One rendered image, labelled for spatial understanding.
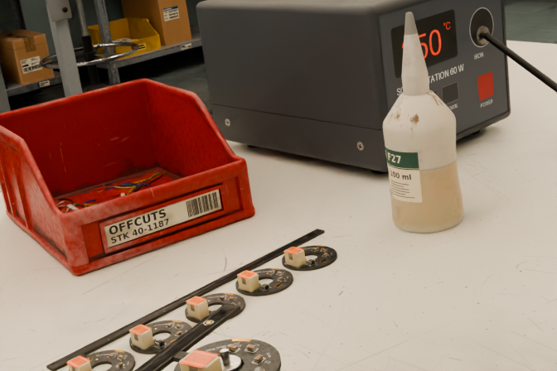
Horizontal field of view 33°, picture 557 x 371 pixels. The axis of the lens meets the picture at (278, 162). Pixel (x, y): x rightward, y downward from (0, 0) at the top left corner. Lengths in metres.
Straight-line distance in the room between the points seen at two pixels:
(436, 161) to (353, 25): 0.10
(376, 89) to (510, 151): 0.09
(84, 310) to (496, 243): 0.18
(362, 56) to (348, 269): 0.13
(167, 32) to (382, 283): 4.40
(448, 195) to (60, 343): 0.18
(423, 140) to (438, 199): 0.03
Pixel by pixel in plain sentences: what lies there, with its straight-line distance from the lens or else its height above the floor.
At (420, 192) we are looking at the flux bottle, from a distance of 0.43.
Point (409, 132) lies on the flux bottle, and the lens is 0.42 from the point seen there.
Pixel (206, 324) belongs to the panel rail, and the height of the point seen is 0.81.
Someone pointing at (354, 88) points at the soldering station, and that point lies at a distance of 0.50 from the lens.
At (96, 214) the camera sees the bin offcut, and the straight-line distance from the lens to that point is 0.44.
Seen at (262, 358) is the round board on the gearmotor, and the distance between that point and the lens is 0.22.
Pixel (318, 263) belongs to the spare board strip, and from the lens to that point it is 0.41.
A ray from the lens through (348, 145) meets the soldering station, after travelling 0.51.
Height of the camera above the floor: 0.92
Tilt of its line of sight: 18 degrees down
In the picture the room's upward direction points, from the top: 8 degrees counter-clockwise
